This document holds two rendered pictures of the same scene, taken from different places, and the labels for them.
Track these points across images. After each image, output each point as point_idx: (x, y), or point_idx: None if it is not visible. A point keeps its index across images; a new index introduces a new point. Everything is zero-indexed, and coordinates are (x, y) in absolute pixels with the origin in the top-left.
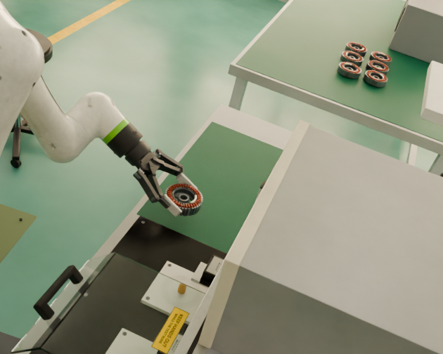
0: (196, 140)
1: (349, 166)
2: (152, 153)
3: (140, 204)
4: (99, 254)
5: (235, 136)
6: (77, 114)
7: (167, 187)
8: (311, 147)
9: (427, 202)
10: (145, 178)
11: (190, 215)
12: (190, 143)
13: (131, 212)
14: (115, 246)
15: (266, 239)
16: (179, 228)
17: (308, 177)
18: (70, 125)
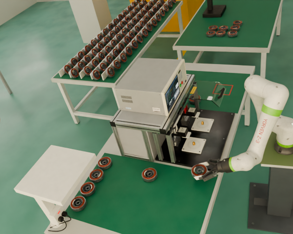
0: (200, 233)
1: (152, 84)
2: (216, 169)
3: (217, 179)
4: (225, 155)
5: None
6: (249, 152)
7: (208, 192)
8: (162, 86)
9: (134, 81)
10: (216, 159)
11: (195, 179)
12: (203, 228)
13: (220, 175)
14: (220, 155)
15: (176, 64)
16: None
17: (164, 78)
18: (249, 147)
